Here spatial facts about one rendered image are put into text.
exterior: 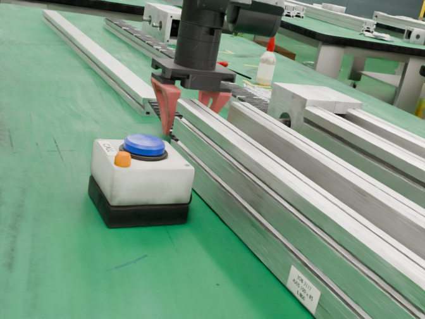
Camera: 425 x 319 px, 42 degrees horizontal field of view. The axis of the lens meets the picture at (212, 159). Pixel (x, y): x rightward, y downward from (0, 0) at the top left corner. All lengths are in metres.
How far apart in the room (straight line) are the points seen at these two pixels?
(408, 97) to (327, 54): 0.69
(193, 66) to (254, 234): 0.29
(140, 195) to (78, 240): 0.07
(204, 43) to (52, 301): 0.41
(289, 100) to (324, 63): 2.52
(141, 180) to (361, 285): 0.22
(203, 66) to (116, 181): 0.28
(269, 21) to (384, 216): 0.34
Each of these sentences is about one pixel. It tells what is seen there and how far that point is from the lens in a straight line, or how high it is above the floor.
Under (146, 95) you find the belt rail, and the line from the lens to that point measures 0.89.
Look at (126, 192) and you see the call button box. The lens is 0.50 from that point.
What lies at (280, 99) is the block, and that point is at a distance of 0.81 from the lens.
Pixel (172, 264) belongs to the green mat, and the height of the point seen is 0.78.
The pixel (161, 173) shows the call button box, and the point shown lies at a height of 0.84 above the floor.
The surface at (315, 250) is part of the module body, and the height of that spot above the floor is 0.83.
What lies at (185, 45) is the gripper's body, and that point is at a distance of 0.72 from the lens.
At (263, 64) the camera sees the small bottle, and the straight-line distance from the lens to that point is 1.29.
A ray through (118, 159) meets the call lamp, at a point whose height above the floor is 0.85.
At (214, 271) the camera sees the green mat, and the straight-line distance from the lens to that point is 0.47.
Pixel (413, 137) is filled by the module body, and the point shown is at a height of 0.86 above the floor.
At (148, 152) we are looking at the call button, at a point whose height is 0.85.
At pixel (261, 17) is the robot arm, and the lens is 0.73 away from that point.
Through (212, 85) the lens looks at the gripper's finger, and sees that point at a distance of 0.73.
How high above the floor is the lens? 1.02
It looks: 19 degrees down
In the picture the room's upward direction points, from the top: 11 degrees clockwise
